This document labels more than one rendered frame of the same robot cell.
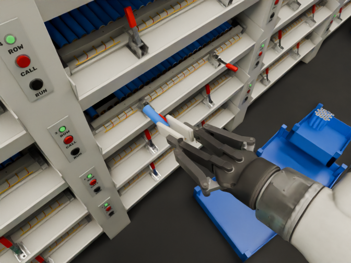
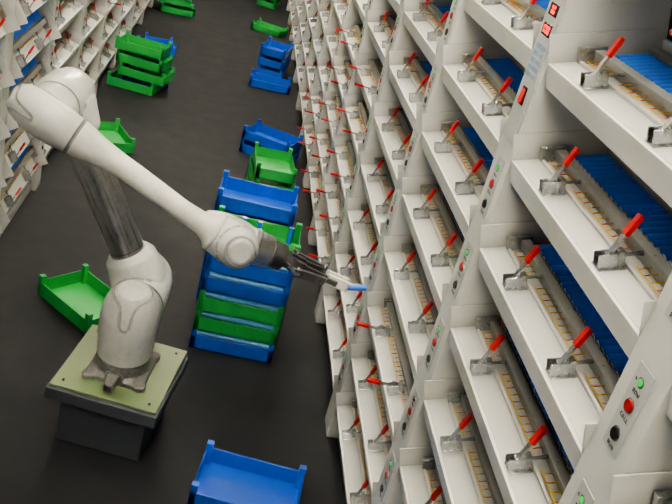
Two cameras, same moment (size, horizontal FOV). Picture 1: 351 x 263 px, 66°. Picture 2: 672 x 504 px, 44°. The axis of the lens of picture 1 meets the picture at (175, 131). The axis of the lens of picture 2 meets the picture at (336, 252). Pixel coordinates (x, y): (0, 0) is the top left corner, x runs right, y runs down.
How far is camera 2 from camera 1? 2.34 m
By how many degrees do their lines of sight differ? 87
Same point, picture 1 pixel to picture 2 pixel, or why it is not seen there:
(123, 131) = (375, 319)
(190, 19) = (409, 306)
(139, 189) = (345, 421)
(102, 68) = (398, 263)
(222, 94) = (377, 467)
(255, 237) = (208, 483)
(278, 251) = (177, 485)
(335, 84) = not seen: outside the picture
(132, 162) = (363, 373)
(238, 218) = (238, 490)
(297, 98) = not seen: outside the picture
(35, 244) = (350, 316)
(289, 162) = not seen: outside the picture
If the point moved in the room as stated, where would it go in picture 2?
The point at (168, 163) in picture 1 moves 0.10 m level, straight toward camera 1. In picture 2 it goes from (351, 453) to (325, 434)
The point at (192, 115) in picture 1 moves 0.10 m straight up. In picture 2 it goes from (372, 429) to (382, 400)
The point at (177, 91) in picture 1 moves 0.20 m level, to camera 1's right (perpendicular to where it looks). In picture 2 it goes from (384, 355) to (338, 378)
